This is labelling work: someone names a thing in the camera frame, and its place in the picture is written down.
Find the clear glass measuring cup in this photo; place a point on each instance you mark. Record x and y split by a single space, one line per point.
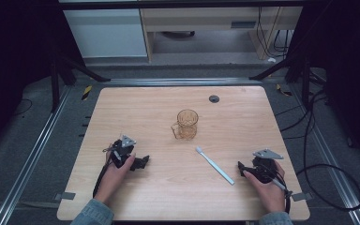
187 126

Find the grey metal table bracket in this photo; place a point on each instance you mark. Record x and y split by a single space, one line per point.
65 196
301 196

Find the person's left hand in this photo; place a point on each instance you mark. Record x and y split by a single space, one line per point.
114 178

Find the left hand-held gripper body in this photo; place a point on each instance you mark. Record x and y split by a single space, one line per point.
121 149

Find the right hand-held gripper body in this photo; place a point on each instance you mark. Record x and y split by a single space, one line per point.
265 168

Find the round grey table grommet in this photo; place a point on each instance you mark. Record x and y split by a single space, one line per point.
214 99

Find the white toothbrush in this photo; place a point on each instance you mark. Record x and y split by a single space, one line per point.
215 166

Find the black metal stand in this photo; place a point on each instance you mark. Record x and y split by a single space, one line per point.
63 70
296 70

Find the white cabinet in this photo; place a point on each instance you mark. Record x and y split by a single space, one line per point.
106 33

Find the yellow black striped tape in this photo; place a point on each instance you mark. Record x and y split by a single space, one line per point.
86 92
283 91

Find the person's right hand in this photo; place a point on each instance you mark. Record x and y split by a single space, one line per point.
267 193

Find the aluminium floor rail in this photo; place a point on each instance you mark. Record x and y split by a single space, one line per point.
181 82
331 162
31 161

